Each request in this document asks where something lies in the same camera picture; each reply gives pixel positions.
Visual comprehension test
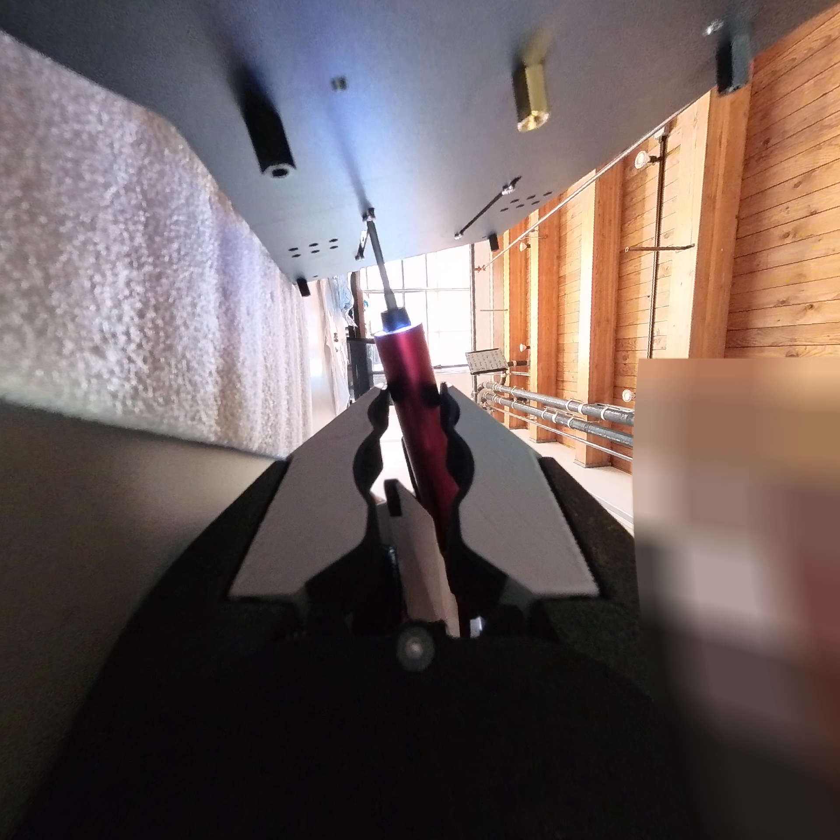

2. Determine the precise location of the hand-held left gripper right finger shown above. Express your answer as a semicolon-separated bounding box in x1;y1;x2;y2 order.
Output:
440;382;602;634

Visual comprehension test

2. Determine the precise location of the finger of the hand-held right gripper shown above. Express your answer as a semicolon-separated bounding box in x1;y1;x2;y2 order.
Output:
384;479;463;639

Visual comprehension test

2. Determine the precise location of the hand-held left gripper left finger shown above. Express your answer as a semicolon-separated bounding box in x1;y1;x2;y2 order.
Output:
230;386;396;634

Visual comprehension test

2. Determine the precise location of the red electric screwdriver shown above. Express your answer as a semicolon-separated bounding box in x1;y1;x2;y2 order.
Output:
366;218;463;549

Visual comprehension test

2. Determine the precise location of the dark grey metal panel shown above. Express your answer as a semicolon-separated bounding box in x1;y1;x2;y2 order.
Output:
0;0;828;280

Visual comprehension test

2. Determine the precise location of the galvanized metal pipe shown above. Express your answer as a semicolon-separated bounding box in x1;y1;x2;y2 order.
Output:
482;381;636;424
479;390;636;447

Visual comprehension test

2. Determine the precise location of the window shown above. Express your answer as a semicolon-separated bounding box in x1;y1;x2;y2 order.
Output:
364;249;473;368

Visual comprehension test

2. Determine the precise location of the black threaded rod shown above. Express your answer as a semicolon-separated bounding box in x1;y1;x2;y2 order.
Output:
646;131;667;355

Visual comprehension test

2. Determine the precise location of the white foam block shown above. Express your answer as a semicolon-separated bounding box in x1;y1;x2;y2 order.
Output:
0;29;312;460

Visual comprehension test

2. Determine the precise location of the long thin metal rod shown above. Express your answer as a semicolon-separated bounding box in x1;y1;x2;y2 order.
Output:
484;125;667;266

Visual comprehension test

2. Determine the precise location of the long black standoff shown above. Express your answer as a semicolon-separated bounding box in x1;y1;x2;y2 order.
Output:
243;72;296;179

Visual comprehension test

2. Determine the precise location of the brass hex standoff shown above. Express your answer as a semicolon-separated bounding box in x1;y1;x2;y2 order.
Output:
512;26;555;134

